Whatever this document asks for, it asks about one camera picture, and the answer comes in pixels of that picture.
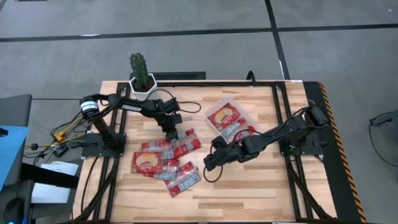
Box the blue board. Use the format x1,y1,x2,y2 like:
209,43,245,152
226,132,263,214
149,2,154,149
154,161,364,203
0,125,29,190

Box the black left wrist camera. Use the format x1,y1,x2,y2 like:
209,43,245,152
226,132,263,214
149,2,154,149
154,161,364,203
163,98,181,114

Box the yellow cable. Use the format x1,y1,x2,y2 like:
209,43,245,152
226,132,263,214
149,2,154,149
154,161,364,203
24,116,86,149

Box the grey floor device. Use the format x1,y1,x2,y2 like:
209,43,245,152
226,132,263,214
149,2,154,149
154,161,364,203
369,110,398,127

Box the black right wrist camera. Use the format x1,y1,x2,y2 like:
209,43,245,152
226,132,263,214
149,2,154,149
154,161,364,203
211,135,228,150

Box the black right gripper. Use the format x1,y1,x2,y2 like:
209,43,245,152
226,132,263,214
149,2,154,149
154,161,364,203
203,136,246,172

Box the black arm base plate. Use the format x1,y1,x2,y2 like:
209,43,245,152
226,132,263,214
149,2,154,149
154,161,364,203
81,133,127,157
279,139,326,156

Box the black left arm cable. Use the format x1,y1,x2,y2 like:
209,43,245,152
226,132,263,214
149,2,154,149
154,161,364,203
155,88,202,114

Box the black aluminium table frame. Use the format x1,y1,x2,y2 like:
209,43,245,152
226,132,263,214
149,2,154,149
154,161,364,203
73,79,338,223

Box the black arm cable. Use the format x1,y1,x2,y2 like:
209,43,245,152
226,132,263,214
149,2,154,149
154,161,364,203
202,164,224,184
155,88,202,114

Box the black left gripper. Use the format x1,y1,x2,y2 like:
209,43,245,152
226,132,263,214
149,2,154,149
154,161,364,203
157,111,183,141

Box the black connector box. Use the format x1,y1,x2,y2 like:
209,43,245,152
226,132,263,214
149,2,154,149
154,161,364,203
52,145,69,157

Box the grey cabinet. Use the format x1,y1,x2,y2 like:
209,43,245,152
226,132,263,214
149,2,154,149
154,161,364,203
0,94,33,128

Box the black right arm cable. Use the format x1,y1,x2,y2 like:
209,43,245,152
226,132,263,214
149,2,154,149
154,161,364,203
202,164,224,184

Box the green cactus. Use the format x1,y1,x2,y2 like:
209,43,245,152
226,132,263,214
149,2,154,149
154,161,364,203
129,52,150,90

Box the white planter pot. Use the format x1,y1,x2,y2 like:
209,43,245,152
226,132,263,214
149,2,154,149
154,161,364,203
129,73,159,101

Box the red popcorn bag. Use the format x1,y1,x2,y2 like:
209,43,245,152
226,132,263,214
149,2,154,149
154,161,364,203
169,128,202,160
162,161,202,198
143,158,180,181
141,139,175,153
234,124,257,143
131,151,165,174
207,103,242,132
220,119,249,139

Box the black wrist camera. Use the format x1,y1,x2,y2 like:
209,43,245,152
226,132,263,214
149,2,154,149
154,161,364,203
163,98,181,114
211,135,228,150

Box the black hazard-striped platform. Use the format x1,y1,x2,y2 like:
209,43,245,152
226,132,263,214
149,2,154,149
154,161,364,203
303,81,368,223

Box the white papers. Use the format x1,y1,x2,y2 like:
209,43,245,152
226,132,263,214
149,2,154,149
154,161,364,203
30,161,80,205

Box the dark office chair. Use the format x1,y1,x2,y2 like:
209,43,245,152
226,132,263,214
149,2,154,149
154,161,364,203
0,179,35,224

